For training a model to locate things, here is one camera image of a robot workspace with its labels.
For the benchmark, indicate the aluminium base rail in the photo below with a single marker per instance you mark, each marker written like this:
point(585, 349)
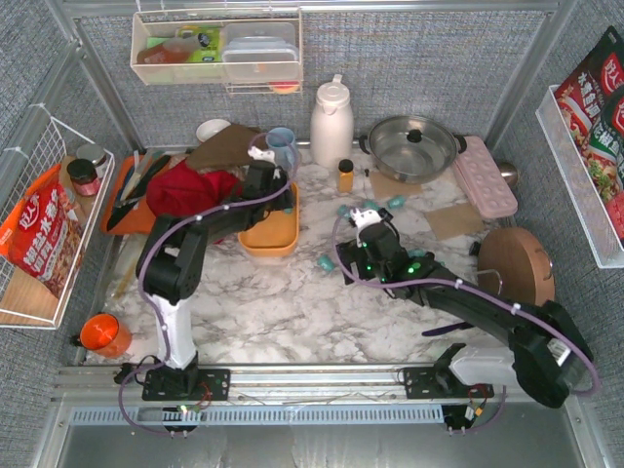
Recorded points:
point(275, 396)

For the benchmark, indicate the silver lid glass jar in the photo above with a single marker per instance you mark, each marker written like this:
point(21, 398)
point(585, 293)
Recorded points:
point(95, 154)

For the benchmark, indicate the red cloth hat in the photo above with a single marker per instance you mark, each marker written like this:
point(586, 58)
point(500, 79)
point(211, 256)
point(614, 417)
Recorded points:
point(182, 192)

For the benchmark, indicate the red snack bag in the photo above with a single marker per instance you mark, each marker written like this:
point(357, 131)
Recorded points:
point(39, 237)

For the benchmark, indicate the amber liquid bottle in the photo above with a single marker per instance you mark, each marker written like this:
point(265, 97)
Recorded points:
point(175, 50)

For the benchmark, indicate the light blue mug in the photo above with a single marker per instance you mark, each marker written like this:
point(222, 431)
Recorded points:
point(282, 142)

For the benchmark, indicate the pink egg tray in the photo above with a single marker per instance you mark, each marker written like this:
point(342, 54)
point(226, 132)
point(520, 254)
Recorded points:
point(478, 176)

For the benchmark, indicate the cream handle knife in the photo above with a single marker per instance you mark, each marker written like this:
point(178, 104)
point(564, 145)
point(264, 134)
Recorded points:
point(138, 169)

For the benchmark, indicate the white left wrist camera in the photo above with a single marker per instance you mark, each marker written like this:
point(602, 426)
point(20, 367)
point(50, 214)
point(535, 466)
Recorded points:
point(262, 155)

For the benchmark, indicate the brown olive cloth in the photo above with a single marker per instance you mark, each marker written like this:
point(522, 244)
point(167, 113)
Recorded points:
point(226, 150)

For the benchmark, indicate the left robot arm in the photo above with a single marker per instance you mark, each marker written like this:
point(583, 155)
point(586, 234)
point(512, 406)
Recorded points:
point(170, 267)

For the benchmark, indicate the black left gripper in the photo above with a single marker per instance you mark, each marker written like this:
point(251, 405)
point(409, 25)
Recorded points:
point(272, 180)

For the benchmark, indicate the white wire wall basket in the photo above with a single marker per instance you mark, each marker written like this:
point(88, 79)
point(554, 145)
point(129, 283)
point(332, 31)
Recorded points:
point(25, 302)

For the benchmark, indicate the white thermos jug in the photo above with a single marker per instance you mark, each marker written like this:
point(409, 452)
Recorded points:
point(332, 124)

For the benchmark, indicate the clear plastic food containers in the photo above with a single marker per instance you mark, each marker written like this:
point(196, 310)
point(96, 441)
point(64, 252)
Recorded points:
point(260, 52)

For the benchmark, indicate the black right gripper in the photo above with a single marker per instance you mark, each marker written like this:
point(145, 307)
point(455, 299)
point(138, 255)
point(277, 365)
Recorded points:
point(349, 254)

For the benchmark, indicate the stainless steel pot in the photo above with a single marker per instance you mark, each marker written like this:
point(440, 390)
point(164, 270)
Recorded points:
point(413, 150)

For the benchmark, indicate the white small bowl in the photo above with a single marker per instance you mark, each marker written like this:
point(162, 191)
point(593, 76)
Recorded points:
point(210, 128)

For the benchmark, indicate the brown cork mat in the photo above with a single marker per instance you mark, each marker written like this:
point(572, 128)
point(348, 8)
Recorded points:
point(454, 221)
point(384, 187)

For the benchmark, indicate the cream wall shelf basket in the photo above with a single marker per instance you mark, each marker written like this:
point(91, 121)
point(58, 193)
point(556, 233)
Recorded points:
point(155, 27)

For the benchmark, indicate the dark lid glass jar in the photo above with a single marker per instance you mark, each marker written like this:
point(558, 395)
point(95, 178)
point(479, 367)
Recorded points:
point(84, 177)

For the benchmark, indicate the silver metal cup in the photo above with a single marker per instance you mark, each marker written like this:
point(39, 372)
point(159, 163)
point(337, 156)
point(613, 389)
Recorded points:
point(509, 173)

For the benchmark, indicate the orange translucent cup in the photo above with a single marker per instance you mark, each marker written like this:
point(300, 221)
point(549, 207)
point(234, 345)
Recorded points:
point(104, 335)

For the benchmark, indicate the orange juice bottle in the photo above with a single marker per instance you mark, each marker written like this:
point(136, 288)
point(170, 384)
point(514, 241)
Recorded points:
point(345, 176)

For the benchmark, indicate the green seasoning packet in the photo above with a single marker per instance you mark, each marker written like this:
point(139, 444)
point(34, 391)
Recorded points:
point(603, 148)

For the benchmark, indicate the orange storage basket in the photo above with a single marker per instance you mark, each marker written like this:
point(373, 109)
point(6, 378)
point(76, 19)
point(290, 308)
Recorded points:
point(276, 235)

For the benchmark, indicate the red seasoning packet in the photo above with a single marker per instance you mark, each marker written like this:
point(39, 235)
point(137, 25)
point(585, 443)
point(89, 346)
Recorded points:
point(582, 95)

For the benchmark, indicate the black blade kitchen knife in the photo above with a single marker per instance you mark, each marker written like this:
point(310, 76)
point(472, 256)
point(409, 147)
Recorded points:
point(121, 208)

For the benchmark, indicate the round wooden board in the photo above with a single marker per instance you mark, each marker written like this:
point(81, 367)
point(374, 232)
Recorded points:
point(513, 263)

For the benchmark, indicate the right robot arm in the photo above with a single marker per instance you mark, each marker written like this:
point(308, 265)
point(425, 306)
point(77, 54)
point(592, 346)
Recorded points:
point(544, 341)

